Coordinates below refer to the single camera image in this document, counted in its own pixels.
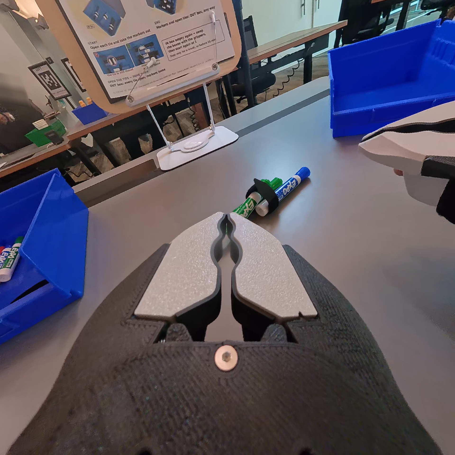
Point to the blue plastic bin with markers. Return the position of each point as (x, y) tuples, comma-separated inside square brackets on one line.
[(53, 241)]

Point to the white metal document stand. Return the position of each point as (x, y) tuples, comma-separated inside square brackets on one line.
[(199, 145)]

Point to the black office chair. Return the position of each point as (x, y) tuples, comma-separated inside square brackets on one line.
[(254, 71)]

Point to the green dry erase marker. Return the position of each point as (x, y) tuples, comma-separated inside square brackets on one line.
[(263, 209), (12, 257), (247, 206)]

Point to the printed tag sign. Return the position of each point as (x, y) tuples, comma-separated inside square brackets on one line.
[(73, 73), (48, 80)]

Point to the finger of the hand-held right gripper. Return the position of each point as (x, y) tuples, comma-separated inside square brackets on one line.
[(398, 149), (426, 115)]

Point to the instruction sheet board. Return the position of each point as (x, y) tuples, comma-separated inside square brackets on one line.
[(149, 46)]

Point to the green plastic bin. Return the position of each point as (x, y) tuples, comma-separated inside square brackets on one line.
[(39, 135)]

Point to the wooden background table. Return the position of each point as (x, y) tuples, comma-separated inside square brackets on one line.
[(295, 39), (81, 129)]

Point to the person's right hand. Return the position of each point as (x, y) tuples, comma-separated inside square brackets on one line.
[(399, 172)]

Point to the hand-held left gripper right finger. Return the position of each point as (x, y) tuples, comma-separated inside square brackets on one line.
[(270, 277)]

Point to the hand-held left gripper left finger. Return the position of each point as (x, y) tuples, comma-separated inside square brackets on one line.
[(185, 270)]

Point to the small blue plastic bin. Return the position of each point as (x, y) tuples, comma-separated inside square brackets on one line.
[(89, 113)]

